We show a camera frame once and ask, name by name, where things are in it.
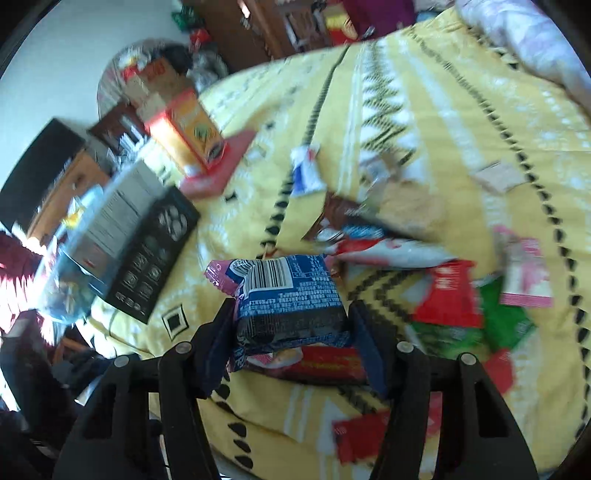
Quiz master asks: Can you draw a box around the brown snack packet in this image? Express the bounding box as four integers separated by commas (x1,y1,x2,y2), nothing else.
302,191,384,243

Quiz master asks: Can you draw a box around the yellow patterned blanket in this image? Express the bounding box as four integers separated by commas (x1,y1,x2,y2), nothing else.
88,9,591,476

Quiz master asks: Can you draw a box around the small beige packet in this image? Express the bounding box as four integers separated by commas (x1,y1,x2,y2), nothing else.
473,161,527,192

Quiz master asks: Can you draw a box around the beige cracker packet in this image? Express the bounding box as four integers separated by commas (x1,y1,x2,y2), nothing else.
369,178,448,243

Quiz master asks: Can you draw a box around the clear bag of packets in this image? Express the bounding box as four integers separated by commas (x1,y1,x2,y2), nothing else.
97,39,229,121

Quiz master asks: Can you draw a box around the red yellow snack bag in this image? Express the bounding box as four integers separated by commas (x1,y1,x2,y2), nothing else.
323,7,361,44

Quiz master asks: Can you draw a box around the blue white snack packet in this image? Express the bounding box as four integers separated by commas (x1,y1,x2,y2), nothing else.
290,144,326,197

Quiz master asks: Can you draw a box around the red flat box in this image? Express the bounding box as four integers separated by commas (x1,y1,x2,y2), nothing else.
179,129,257,200

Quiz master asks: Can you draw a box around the black monitor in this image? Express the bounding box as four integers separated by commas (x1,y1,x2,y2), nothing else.
0,117,86,234

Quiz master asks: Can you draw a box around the blue cookie packet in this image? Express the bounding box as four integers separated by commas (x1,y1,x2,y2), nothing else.
228,254,354,372

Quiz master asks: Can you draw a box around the white red snack packet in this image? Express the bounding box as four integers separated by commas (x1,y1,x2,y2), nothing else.
330,237,458,268

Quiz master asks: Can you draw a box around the brown wooden cabinet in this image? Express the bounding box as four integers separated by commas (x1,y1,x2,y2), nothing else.
185,0,342,63

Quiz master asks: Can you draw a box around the purple cloth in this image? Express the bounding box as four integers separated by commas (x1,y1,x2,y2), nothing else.
344,0,416,33

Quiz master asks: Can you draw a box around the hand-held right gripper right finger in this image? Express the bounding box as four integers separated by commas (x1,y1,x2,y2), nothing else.
348,300,541,480

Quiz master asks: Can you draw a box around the pink white snack packet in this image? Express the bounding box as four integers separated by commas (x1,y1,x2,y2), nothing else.
494,226,554,308

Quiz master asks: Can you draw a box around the orange carton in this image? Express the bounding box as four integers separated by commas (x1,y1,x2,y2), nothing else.
144,90,227,178

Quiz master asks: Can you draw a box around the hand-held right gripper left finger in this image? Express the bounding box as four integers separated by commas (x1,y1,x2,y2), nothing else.
53,298,238,480

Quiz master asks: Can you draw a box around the pale quilt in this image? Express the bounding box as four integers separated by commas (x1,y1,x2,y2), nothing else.
455,0,591,109

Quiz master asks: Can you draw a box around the dark red cloth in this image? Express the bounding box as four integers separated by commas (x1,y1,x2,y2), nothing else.
0,228,51,333

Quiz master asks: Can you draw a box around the brown wooden nightstand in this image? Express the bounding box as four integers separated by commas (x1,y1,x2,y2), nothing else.
25,148,114,250

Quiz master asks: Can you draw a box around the green snack packet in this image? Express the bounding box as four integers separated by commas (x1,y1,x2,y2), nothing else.
411,277,539,361

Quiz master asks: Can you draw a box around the black printed box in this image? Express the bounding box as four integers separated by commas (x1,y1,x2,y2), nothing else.
62,159,201,325

